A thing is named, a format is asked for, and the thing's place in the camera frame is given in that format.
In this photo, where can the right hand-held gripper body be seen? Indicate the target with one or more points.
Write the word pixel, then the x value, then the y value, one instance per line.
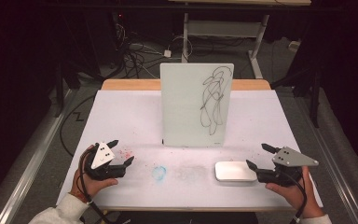
pixel 290 158

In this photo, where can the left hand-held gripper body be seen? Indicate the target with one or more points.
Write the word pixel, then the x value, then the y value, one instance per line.
pixel 101 157

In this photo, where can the white whiteboard eraser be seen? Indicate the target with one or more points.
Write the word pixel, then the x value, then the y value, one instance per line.
pixel 234 171

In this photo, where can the small whiteboard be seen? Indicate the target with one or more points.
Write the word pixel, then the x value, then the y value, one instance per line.
pixel 183 105

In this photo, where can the person's left hand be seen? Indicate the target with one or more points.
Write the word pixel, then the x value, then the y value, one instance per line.
pixel 93 186

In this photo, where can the person's right hand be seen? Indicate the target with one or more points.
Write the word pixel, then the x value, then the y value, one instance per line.
pixel 295 194

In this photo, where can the white table cover sheet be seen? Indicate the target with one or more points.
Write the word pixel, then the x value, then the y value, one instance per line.
pixel 130 121

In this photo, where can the wooden table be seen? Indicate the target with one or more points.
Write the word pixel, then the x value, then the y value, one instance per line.
pixel 130 84

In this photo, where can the black metal stand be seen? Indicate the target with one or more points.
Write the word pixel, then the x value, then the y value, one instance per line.
pixel 59 93
pixel 315 99

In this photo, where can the small white box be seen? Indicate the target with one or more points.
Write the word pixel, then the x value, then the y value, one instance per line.
pixel 294 45

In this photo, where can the white power adapter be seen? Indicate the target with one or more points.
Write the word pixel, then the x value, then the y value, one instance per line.
pixel 167 53

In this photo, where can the grey metal floor rail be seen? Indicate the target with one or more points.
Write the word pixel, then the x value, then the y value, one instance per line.
pixel 34 161
pixel 332 168

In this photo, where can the white metal desk frame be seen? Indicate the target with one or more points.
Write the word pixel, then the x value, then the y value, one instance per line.
pixel 220 28

